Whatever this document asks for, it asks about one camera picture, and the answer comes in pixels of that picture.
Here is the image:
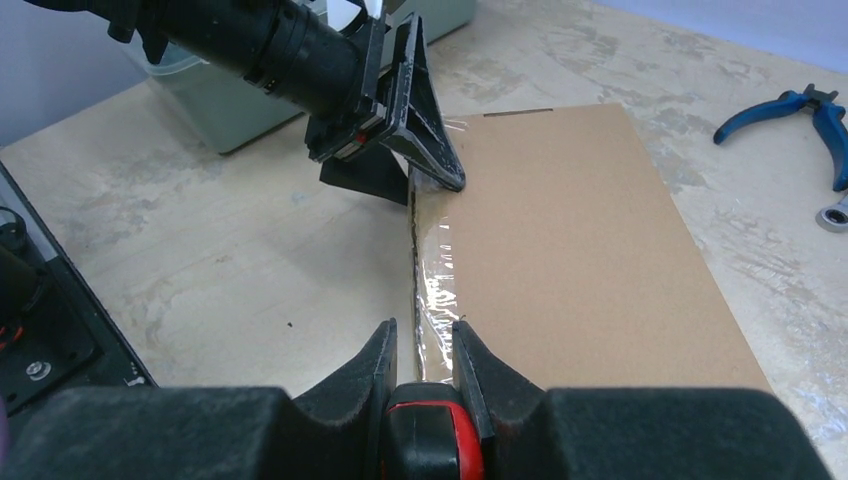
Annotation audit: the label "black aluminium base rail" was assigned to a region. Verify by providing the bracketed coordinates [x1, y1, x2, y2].
[1, 168, 156, 435]

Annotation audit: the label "brown cardboard express box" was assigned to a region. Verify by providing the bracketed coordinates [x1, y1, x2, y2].
[410, 103, 769, 391]

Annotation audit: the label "small silver wrench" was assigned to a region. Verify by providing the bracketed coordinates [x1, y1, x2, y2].
[815, 196, 848, 234]

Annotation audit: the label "blue handled pliers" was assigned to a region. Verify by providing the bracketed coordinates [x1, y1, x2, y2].
[712, 83, 848, 193]

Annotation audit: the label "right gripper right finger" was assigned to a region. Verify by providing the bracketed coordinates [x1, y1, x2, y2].
[452, 321, 830, 479]

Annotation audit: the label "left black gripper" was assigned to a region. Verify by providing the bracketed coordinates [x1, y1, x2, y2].
[305, 13, 466, 206]

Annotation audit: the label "red black utility knife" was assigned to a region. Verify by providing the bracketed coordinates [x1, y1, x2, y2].
[379, 382, 485, 480]

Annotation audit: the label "clear plastic storage bin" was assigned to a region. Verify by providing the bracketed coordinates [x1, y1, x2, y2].
[122, 0, 478, 156]

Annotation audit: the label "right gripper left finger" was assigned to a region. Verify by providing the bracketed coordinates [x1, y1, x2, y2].
[1, 320, 397, 479]

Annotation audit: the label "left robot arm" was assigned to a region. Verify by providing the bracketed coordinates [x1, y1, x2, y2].
[45, 0, 466, 205]

